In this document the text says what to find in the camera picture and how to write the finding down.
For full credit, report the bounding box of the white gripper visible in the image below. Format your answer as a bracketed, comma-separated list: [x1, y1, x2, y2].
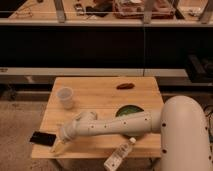
[49, 111, 98, 157]

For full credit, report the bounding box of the black eraser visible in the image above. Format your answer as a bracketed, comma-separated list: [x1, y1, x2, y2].
[30, 131, 56, 146]

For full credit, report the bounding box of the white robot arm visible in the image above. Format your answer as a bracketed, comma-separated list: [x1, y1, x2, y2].
[52, 96, 213, 171]

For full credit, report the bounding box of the translucent white cup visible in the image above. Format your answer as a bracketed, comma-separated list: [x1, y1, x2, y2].
[56, 87, 73, 109]

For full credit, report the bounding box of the wooden table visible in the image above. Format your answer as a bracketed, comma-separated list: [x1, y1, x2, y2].
[40, 77, 163, 159]

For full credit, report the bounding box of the green plate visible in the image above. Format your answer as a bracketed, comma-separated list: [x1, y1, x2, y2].
[115, 105, 143, 117]

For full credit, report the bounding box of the brown sausage-shaped object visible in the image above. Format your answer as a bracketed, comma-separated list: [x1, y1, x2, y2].
[116, 83, 135, 90]

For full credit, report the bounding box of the black device on shelf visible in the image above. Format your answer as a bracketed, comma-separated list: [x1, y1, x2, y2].
[86, 2, 112, 17]

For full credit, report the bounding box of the basket with items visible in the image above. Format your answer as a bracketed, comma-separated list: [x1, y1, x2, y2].
[113, 0, 175, 18]

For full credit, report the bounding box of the dark box at right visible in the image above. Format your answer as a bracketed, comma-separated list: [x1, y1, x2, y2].
[185, 55, 213, 83]

